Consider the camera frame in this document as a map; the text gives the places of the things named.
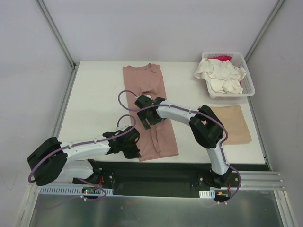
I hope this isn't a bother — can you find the white cable duct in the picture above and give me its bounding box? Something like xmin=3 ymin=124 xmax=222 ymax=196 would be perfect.
xmin=199 ymin=190 xmax=215 ymax=199
xmin=40 ymin=185 xmax=104 ymax=196

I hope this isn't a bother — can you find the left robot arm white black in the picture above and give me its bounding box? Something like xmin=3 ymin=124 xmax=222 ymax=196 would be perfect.
xmin=27 ymin=126 xmax=141 ymax=186

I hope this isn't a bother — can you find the pink printed t shirt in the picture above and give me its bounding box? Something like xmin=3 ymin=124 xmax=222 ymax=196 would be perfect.
xmin=123 ymin=63 xmax=179 ymax=161

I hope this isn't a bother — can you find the left aluminium frame post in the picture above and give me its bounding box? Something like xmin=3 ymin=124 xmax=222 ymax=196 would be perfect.
xmin=35 ymin=0 xmax=80 ymax=69

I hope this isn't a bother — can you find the aluminium front rail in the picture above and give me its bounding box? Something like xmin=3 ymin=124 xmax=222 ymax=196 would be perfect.
xmin=29 ymin=171 xmax=285 ymax=191

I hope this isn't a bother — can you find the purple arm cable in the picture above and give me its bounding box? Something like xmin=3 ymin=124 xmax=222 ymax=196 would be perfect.
xmin=27 ymin=114 xmax=137 ymax=201
xmin=117 ymin=90 xmax=242 ymax=206

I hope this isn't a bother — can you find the aluminium frame post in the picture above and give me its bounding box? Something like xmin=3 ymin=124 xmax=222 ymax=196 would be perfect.
xmin=245 ymin=0 xmax=287 ymax=62
xmin=35 ymin=0 xmax=80 ymax=69

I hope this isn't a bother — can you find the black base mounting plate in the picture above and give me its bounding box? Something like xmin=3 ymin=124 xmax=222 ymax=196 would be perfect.
xmin=85 ymin=160 xmax=240 ymax=198

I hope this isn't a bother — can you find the right white cable duct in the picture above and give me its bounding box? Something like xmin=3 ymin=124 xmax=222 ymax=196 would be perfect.
xmin=199 ymin=190 xmax=215 ymax=199

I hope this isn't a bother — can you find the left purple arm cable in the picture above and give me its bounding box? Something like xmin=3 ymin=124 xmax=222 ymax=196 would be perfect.
xmin=27 ymin=114 xmax=137 ymax=201

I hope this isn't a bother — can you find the magenta t shirt in basket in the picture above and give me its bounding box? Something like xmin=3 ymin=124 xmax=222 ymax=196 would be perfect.
xmin=208 ymin=55 xmax=232 ymax=61

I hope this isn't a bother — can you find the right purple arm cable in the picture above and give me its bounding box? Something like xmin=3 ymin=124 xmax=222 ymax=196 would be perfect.
xmin=117 ymin=90 xmax=242 ymax=206

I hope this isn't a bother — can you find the cream crumpled t shirt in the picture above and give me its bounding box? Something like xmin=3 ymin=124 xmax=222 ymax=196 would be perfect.
xmin=194 ymin=58 xmax=247 ymax=94

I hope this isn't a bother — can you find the right aluminium frame post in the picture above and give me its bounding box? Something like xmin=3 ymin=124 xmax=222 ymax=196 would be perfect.
xmin=245 ymin=0 xmax=287 ymax=62

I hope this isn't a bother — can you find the folded beige t shirt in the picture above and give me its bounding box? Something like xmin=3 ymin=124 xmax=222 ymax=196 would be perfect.
xmin=211 ymin=105 xmax=252 ymax=145

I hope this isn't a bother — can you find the white plastic laundry basket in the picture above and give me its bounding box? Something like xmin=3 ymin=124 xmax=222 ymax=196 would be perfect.
xmin=199 ymin=51 xmax=255 ymax=99

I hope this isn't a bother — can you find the left white cable duct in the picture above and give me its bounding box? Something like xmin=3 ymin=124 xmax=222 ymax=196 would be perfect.
xmin=40 ymin=185 xmax=104 ymax=196

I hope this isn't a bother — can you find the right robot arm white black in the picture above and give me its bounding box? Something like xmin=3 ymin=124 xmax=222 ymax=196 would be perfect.
xmin=135 ymin=95 xmax=232 ymax=188

